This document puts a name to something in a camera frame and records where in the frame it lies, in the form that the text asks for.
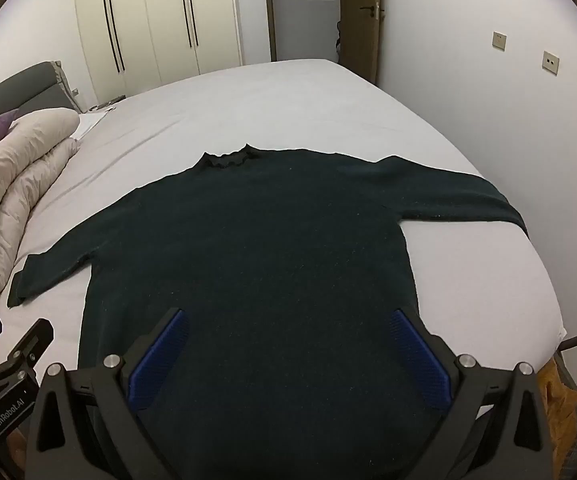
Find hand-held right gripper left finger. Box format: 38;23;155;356
24;307;190;480

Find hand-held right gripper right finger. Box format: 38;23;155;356
389;307;555;480

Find dark green knit sweater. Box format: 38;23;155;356
7;144;529;480

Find beige quilted duvet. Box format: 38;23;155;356
0;107;82;301

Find orange cloth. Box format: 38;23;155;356
538;357;577;476

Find white paper sheet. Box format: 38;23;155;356
71;111;110;141

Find grey padded headboard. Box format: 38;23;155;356
0;61;84;123

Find bed with white sheet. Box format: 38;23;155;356
0;58;567;480

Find brown wooden door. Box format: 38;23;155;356
337;0;384;86

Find cream wardrobe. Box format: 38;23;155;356
72;0;244;106

